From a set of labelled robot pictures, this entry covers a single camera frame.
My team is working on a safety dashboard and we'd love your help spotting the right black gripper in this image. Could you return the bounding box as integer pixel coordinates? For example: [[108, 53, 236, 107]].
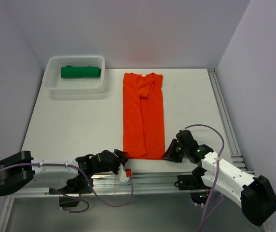
[[161, 138, 189, 163]]

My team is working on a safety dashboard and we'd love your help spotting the orange polo t shirt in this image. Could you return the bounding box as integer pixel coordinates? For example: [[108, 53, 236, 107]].
[[123, 73, 165, 160]]

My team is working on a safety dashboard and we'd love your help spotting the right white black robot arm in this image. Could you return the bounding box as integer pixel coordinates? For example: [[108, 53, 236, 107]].
[[162, 130, 276, 226]]

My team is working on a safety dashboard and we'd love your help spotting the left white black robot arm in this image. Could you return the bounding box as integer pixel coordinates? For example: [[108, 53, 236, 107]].
[[0, 149, 132, 196]]

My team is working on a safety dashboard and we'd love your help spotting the white perforated plastic basket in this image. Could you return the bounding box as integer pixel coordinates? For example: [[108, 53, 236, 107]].
[[42, 56, 105, 95]]

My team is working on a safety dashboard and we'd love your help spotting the rolled green t shirt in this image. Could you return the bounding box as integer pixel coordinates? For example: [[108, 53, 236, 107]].
[[60, 66, 101, 79]]

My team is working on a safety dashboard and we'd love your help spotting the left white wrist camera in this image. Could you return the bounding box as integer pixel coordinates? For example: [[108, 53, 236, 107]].
[[118, 164, 132, 183]]

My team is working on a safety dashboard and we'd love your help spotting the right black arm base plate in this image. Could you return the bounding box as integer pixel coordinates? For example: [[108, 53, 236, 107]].
[[175, 174, 207, 190]]

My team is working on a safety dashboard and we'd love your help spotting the front aluminium rail frame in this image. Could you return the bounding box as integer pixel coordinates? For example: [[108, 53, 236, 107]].
[[0, 169, 274, 232]]

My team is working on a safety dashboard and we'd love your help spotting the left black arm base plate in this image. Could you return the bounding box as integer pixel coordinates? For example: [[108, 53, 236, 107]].
[[59, 177, 92, 194]]

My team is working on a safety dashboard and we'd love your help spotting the right side aluminium rail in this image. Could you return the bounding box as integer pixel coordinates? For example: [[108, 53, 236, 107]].
[[207, 68, 254, 174]]

